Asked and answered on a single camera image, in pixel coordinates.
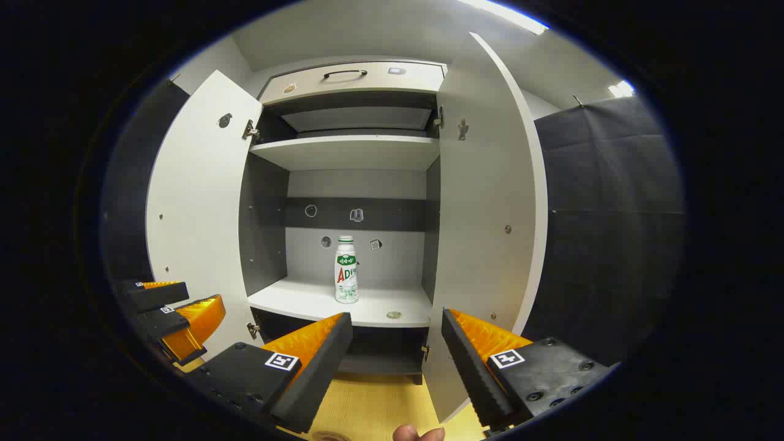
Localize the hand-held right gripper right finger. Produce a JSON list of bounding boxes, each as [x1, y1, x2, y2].
[[441, 308, 613, 437]]

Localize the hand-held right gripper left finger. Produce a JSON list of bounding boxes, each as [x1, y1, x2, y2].
[[184, 311, 354, 434]]

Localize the white bottle green label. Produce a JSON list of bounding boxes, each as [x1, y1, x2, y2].
[[334, 236, 360, 304]]

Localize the white cabinet shelf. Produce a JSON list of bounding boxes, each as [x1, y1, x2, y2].
[[247, 277, 434, 328], [248, 135, 442, 172]]

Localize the white and grey cabinet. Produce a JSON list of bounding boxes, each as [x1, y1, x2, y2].
[[238, 59, 448, 385]]

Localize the white cabinet drawer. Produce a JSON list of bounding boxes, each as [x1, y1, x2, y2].
[[257, 61, 447, 106]]

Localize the black backdrop cloth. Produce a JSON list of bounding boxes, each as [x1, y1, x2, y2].
[[101, 80, 685, 365]]

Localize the long ceiling light panel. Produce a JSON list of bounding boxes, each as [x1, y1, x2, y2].
[[456, 0, 549, 36]]

